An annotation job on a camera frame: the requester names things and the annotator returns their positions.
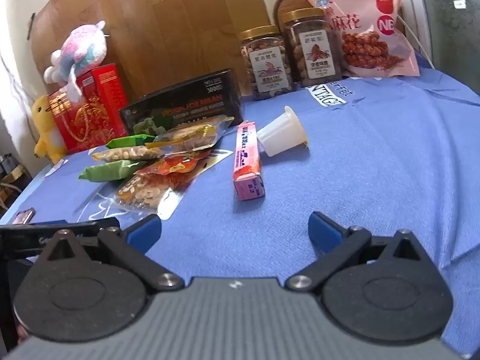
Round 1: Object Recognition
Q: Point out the green snack packet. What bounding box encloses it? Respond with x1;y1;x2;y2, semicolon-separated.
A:
78;160;147;183
106;134;155;149

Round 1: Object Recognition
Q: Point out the peanut snack packet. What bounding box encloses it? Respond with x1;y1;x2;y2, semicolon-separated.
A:
92;145;163;163

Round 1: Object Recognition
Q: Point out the pink long snack box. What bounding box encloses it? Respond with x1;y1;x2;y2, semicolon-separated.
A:
233;122;265;201

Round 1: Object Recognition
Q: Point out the clear yellow snack packet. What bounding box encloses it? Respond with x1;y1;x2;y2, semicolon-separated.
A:
145;115;234;155

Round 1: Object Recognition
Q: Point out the red orange snack packet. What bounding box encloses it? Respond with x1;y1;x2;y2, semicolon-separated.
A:
135;149;212;176

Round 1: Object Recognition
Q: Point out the smartphone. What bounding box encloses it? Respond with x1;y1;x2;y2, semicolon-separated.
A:
12;208;36;225

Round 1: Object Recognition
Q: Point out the yellow duck plush toy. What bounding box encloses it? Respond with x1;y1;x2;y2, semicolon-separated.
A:
31;95;68;164

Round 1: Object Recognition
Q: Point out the red gift box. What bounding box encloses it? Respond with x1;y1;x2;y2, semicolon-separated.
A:
48;63;128;154

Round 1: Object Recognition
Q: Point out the black tin box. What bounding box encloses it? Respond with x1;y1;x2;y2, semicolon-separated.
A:
120;68;242;136

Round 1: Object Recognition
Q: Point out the pink blue plush toy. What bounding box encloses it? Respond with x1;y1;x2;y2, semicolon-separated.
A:
43;20;107;103

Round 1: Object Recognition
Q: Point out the pink twisted snack bag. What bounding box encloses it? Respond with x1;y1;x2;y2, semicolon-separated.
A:
307;0;420;78

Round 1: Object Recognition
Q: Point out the brown round wooden board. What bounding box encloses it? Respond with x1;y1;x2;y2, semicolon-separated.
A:
272;0;312;33

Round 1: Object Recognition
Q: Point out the white cable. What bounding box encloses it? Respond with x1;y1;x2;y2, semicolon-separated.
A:
397;14;437;70

